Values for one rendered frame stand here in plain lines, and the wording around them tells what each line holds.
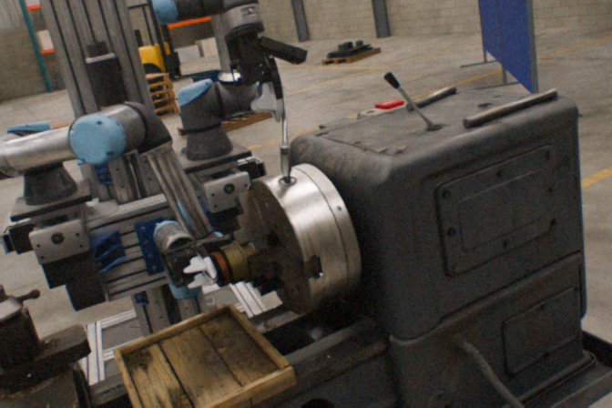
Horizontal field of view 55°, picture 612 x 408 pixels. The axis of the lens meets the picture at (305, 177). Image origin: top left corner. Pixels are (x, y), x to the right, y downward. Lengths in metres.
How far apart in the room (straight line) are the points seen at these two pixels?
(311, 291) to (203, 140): 0.81
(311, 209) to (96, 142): 0.55
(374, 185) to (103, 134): 0.64
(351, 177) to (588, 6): 11.88
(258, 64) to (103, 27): 0.83
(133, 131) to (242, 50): 0.36
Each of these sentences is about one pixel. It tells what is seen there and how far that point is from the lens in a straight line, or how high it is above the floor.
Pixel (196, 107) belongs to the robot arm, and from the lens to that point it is 1.87.
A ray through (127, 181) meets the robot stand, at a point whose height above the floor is 1.13.
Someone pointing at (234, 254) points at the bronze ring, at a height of 1.11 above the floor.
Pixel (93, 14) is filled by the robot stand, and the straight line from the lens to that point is 2.01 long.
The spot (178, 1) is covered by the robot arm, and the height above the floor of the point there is 1.63.
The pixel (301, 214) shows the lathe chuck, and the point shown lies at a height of 1.18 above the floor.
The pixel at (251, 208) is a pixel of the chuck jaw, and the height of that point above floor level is 1.17.
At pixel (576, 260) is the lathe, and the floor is 0.86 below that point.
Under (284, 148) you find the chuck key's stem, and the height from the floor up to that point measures 1.31.
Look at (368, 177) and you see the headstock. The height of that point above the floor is 1.23.
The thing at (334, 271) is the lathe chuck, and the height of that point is 1.05.
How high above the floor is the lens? 1.59
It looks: 17 degrees down
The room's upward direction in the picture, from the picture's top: 11 degrees counter-clockwise
